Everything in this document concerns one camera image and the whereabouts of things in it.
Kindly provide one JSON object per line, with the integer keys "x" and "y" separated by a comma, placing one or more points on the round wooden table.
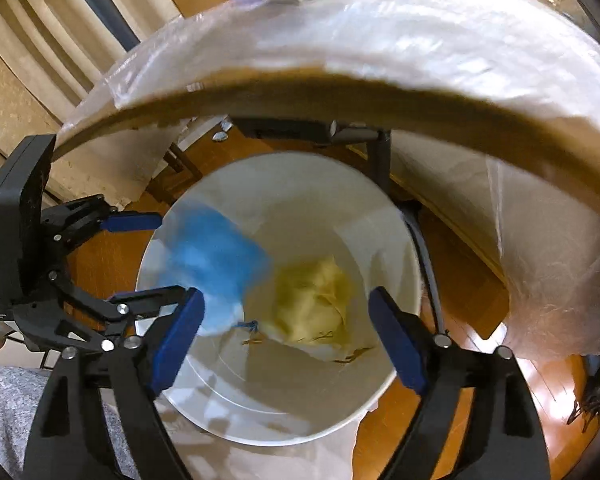
{"x": 480, "y": 120}

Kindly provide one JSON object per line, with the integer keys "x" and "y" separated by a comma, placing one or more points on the white plastic trash bin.
{"x": 305, "y": 200}

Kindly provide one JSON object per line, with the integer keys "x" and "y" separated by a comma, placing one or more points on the beige curtain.
{"x": 40, "y": 20}

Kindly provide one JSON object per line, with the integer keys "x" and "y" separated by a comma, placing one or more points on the black metal table frame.
{"x": 380, "y": 160}

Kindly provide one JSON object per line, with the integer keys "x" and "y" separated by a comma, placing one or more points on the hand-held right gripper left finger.
{"x": 180, "y": 340}

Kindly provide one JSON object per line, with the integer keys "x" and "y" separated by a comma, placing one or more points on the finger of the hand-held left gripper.
{"x": 130, "y": 221}
{"x": 145, "y": 300}

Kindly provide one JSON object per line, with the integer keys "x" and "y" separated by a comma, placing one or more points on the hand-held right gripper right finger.
{"x": 397, "y": 340}

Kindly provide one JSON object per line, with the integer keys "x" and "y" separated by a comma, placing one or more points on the yellow crumpled paper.
{"x": 310, "y": 300}

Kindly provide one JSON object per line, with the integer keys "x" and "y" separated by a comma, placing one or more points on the blue cloth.
{"x": 215, "y": 260}

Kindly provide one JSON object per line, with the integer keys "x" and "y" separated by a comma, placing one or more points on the person's grey trouser leg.
{"x": 5, "y": 410}

